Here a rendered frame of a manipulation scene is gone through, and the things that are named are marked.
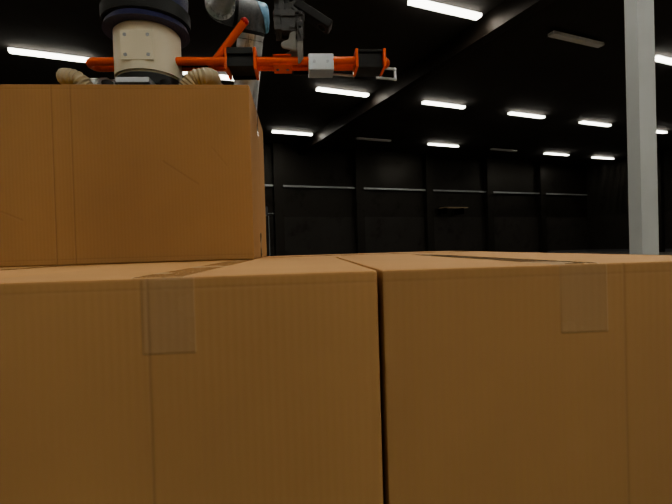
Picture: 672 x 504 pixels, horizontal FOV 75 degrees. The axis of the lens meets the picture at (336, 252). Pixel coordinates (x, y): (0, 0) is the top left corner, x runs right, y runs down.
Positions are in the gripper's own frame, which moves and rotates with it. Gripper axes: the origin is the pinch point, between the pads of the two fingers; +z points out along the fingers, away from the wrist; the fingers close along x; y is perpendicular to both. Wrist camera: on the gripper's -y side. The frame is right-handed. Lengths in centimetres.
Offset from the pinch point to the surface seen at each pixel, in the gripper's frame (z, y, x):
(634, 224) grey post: 41, -223, -164
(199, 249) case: 50, 24, 22
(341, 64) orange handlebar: 0.5, -10.9, 2.4
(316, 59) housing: -0.4, -4.0, 3.5
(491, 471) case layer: 72, -18, 82
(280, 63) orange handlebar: 0.5, 5.7, 3.1
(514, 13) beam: -263, -291, -469
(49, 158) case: 29, 56, 23
